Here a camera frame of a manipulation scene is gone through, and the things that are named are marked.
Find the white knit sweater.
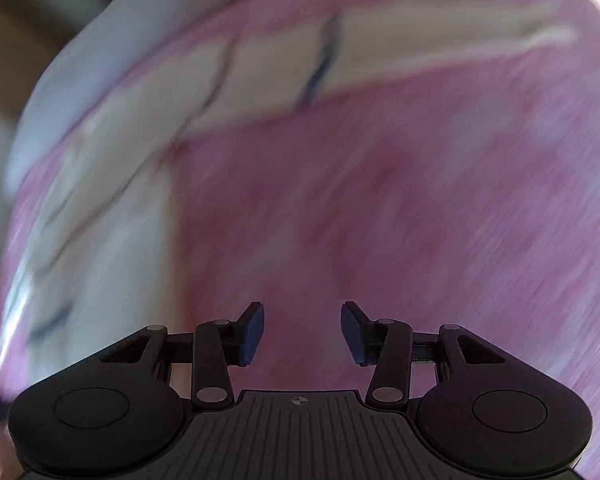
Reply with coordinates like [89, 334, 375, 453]
[10, 0, 578, 361]

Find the grey striped quilt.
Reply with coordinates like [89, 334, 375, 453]
[5, 0, 331, 196]

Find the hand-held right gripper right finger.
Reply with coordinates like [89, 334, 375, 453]
[341, 301, 506, 409]

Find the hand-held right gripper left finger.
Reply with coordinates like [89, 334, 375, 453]
[97, 301, 265, 410]

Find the pink floral blanket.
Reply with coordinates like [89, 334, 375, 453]
[0, 0, 600, 480]

